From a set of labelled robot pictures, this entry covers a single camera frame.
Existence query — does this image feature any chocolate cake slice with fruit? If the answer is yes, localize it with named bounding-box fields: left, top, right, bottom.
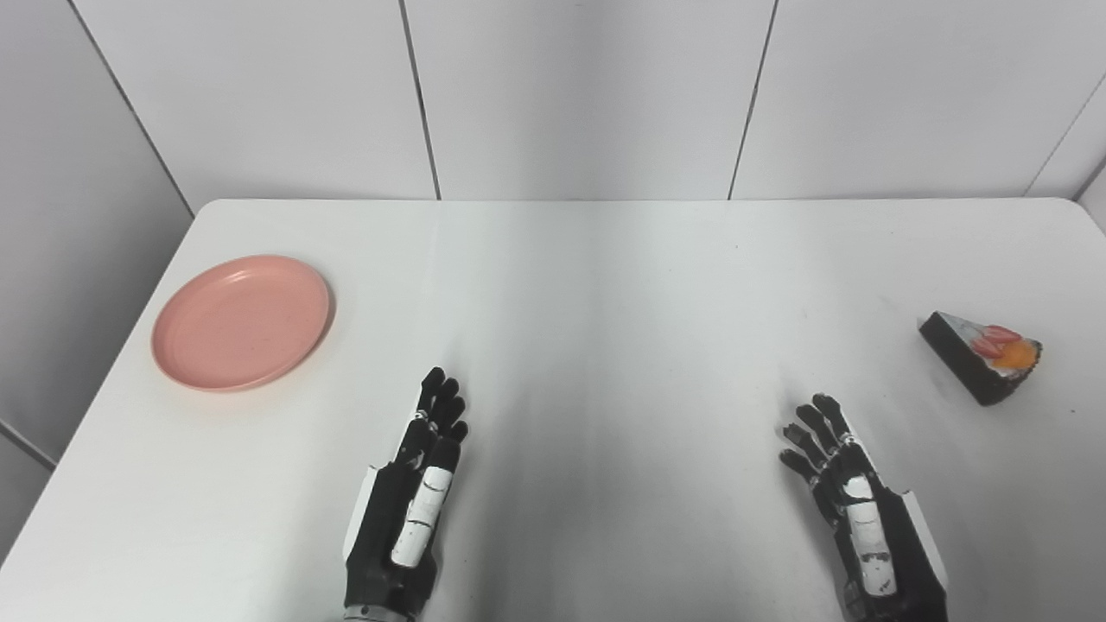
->
left=918, top=311, right=1043, bottom=407

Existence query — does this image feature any pink round plate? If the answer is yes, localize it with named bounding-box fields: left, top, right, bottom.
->
left=151, top=254, right=334, bottom=393

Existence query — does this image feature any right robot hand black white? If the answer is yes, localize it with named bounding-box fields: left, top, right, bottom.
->
left=779, top=393, right=950, bottom=622

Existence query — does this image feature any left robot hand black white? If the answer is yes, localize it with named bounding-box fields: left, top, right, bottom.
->
left=342, top=367, right=469, bottom=619

